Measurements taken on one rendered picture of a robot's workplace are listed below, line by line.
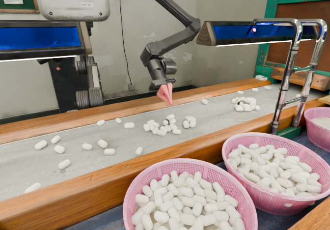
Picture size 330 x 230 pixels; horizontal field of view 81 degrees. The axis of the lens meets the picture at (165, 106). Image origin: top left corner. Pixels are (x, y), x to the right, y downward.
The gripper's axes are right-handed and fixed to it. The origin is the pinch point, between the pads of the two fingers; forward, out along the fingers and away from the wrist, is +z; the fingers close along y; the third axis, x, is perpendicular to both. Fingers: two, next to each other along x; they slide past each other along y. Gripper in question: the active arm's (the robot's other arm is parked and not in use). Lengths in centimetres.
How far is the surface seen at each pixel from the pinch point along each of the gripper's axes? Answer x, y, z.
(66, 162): 0.2, -37.8, 11.4
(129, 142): 3.3, -18.6, 9.9
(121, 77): 162, 38, -131
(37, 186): -3.8, -44.3, 16.2
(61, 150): 4.7, -38.8, 6.1
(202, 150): -8.2, -1.4, 21.6
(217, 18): 73, 164, -143
